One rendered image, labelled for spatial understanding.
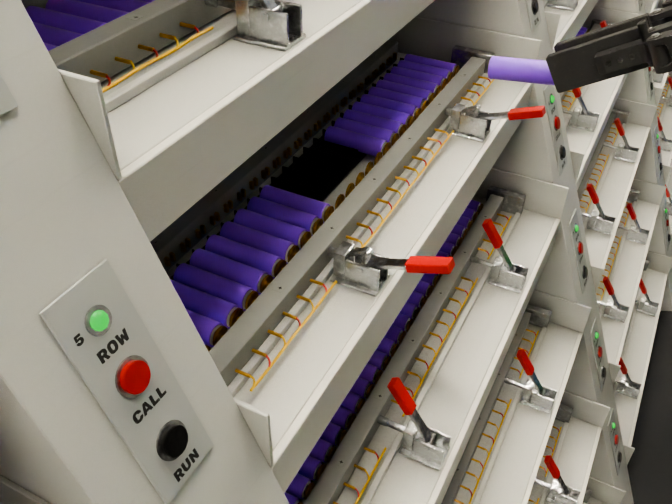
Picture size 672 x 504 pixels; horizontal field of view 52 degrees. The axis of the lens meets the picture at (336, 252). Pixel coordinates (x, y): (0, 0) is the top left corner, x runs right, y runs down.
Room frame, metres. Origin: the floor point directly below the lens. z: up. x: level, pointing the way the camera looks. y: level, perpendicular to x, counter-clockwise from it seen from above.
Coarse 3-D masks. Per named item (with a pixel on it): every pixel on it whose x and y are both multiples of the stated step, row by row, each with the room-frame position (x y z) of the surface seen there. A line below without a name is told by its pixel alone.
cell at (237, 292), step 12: (180, 264) 0.48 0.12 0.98; (180, 276) 0.47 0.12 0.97; (192, 276) 0.47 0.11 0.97; (204, 276) 0.47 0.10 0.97; (216, 276) 0.46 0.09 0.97; (204, 288) 0.46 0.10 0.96; (216, 288) 0.45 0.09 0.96; (228, 288) 0.45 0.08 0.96; (240, 288) 0.45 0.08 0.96; (252, 288) 0.45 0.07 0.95; (228, 300) 0.45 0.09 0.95; (240, 300) 0.44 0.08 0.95
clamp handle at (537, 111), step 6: (480, 108) 0.67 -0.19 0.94; (516, 108) 0.65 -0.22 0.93; (522, 108) 0.64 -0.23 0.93; (528, 108) 0.64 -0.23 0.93; (534, 108) 0.63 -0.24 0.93; (540, 108) 0.63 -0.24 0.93; (474, 114) 0.67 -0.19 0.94; (480, 114) 0.67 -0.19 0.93; (486, 114) 0.66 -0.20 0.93; (492, 114) 0.66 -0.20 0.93; (498, 114) 0.65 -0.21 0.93; (504, 114) 0.65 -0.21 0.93; (510, 114) 0.64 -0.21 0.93; (516, 114) 0.64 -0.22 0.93; (522, 114) 0.63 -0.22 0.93; (528, 114) 0.63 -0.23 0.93; (534, 114) 0.63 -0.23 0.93; (540, 114) 0.62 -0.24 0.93
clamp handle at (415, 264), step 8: (368, 256) 0.46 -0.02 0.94; (416, 256) 0.44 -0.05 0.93; (424, 256) 0.44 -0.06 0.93; (432, 256) 0.43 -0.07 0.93; (368, 264) 0.46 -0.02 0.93; (376, 264) 0.45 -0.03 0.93; (384, 264) 0.45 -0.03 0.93; (392, 264) 0.45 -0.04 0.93; (400, 264) 0.44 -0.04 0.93; (408, 264) 0.43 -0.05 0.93; (416, 264) 0.43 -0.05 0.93; (424, 264) 0.43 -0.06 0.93; (432, 264) 0.42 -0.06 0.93; (440, 264) 0.42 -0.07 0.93; (448, 264) 0.42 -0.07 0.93; (408, 272) 0.44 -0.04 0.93; (416, 272) 0.43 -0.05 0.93; (424, 272) 0.43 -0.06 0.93; (432, 272) 0.42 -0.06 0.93; (440, 272) 0.42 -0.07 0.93; (448, 272) 0.42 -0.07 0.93
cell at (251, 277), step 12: (204, 252) 0.49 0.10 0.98; (192, 264) 0.49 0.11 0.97; (204, 264) 0.48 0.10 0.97; (216, 264) 0.48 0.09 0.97; (228, 264) 0.48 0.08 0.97; (240, 264) 0.48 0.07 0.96; (228, 276) 0.47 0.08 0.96; (240, 276) 0.47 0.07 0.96; (252, 276) 0.46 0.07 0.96; (264, 276) 0.46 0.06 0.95
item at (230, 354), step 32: (480, 64) 0.78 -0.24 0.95; (448, 96) 0.71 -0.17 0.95; (480, 96) 0.73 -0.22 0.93; (416, 128) 0.65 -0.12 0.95; (384, 160) 0.60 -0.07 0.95; (352, 192) 0.55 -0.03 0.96; (384, 192) 0.57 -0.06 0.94; (352, 224) 0.52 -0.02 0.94; (320, 256) 0.47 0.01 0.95; (288, 288) 0.44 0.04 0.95; (256, 320) 0.41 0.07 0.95; (224, 352) 0.38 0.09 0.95; (256, 352) 0.39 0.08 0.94; (256, 384) 0.37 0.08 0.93
